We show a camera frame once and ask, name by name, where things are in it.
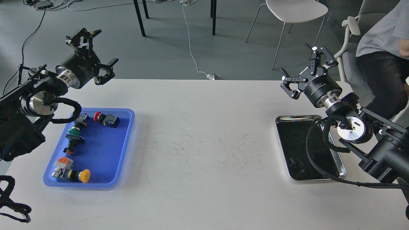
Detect black table legs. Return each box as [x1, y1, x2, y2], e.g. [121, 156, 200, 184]
[133, 0, 217, 37]

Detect orange grey contact block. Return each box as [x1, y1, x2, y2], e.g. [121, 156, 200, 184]
[54, 156, 73, 169]

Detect green push button switch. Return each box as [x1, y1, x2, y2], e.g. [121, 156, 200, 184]
[68, 113, 90, 136]

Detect grey office chair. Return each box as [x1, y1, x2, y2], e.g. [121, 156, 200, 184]
[335, 0, 399, 97]

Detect black cable on floor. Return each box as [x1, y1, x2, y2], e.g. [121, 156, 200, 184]
[3, 0, 135, 96]

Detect yellow push button switch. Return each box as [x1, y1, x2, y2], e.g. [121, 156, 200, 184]
[51, 167, 91, 183]

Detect seated person in grey shirt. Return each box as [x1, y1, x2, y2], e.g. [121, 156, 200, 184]
[356, 0, 409, 119]

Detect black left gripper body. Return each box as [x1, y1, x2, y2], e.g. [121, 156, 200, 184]
[56, 51, 100, 89]

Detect black braided cable loop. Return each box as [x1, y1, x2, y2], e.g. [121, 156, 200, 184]
[0, 175, 32, 223]

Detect white chair with metal legs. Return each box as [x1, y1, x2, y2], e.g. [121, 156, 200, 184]
[245, 0, 328, 70]

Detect blue plastic tray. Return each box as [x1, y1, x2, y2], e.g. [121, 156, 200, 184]
[43, 108, 135, 188]

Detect shiny metal tray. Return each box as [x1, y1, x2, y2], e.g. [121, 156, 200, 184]
[275, 115, 347, 181]

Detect red push button switch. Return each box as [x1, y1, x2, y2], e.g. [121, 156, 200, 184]
[93, 111, 120, 128]

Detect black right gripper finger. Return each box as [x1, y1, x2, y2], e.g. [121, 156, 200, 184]
[280, 68, 309, 100]
[305, 44, 339, 76]

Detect white power adapter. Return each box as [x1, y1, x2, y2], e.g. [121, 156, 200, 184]
[206, 74, 222, 80]

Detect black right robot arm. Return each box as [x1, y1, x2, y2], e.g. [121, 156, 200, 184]
[280, 46, 409, 190]

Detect white cable on floor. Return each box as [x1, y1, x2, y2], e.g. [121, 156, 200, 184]
[179, 0, 211, 77]

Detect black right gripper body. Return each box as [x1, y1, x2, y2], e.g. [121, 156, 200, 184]
[304, 74, 342, 108]

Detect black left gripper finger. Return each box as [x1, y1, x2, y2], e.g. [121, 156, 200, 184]
[94, 58, 119, 85]
[66, 28, 101, 58]

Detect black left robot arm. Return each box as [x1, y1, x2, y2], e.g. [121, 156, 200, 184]
[0, 28, 118, 162]

